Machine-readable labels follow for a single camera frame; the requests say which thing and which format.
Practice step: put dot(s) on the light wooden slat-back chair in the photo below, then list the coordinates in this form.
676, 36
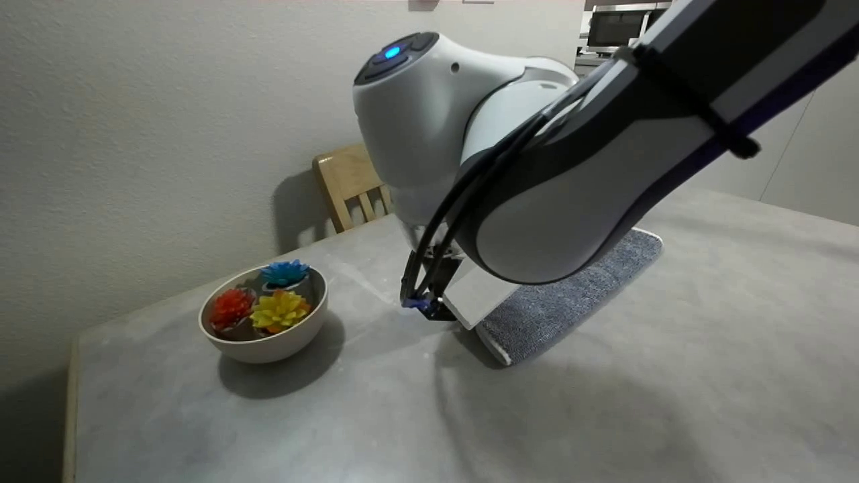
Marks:
345, 184

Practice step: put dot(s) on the blue decorative flower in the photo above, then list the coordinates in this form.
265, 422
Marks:
284, 271

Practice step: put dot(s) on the grey towel with white edge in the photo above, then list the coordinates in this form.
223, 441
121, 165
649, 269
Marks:
573, 295

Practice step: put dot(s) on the dark microwave oven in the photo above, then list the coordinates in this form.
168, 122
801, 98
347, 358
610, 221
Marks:
617, 27

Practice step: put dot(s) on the beige ceramic bowl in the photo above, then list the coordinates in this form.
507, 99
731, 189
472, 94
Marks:
270, 345

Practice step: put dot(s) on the red decorative flower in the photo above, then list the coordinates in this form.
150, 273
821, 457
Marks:
231, 307

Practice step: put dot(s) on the yellow decorative flower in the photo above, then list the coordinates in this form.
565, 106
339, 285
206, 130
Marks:
279, 310

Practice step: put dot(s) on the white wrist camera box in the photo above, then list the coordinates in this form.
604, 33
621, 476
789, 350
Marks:
478, 299

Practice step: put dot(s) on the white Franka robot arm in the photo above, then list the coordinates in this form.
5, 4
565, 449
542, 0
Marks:
580, 150

